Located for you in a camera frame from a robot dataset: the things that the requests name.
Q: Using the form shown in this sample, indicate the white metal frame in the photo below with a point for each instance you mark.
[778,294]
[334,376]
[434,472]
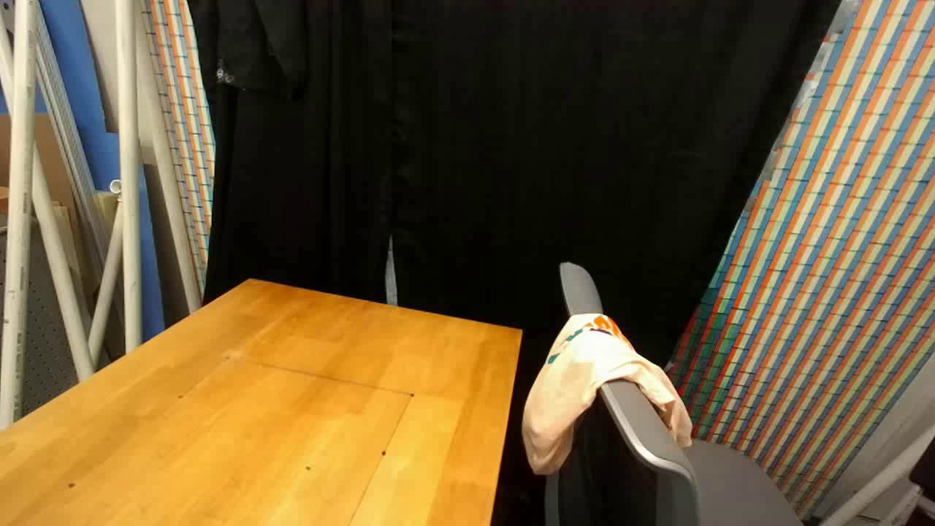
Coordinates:
[70,252]

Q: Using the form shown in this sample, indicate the striped colourful board left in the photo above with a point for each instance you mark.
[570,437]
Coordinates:
[184,116]

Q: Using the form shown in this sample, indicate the black curtain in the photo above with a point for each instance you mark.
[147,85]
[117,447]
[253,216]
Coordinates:
[454,152]

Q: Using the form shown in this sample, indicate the striped colourful board right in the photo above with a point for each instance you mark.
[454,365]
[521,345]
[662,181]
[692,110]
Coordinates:
[815,335]

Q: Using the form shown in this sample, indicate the peach shirt with orange print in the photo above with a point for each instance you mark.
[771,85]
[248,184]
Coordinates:
[586,355]

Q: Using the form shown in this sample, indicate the striped colourful board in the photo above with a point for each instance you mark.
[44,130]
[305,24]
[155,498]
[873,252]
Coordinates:
[184,116]
[815,335]

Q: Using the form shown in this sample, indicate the grey office chair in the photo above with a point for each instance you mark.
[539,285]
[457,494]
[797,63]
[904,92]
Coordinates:
[653,477]

